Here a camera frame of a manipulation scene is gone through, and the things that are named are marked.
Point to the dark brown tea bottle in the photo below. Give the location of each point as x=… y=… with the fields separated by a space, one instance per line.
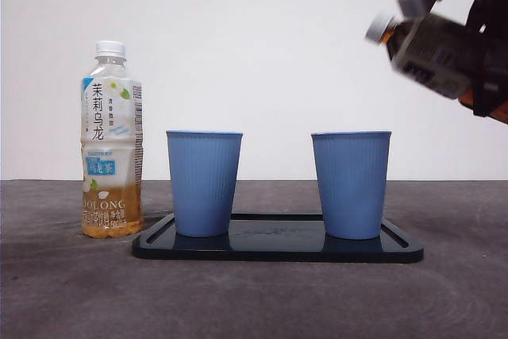
x=432 y=49

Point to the blue ribbed cup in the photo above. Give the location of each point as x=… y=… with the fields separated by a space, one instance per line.
x=351 y=188
x=203 y=188

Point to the dark rectangular tray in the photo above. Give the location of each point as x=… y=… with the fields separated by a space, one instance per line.
x=278 y=249

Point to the pale jasmine oolong tea bottle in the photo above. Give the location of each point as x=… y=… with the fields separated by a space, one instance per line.
x=111 y=116

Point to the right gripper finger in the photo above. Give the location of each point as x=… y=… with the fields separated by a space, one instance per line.
x=494 y=57

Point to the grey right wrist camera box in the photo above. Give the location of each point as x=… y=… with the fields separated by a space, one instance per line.
x=414 y=5

